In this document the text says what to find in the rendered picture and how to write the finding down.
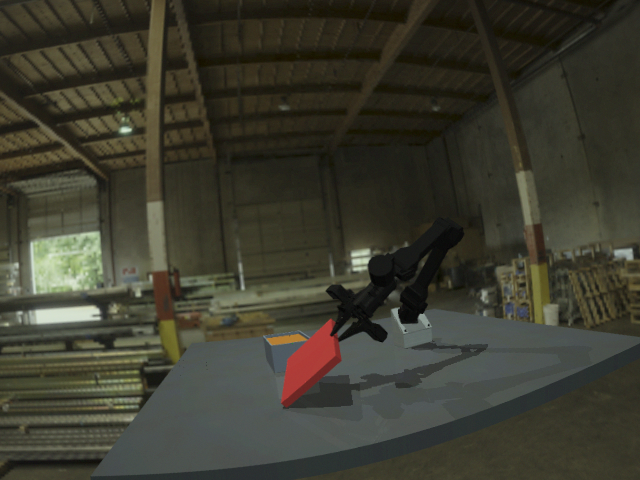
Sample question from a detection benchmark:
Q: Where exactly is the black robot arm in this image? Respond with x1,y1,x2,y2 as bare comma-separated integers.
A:
368,217,465,324

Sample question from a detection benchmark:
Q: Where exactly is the red rectangular lid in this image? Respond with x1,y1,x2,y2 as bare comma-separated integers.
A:
281,318,342,408

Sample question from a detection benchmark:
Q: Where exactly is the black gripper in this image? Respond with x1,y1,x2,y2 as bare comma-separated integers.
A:
326,285,388,343

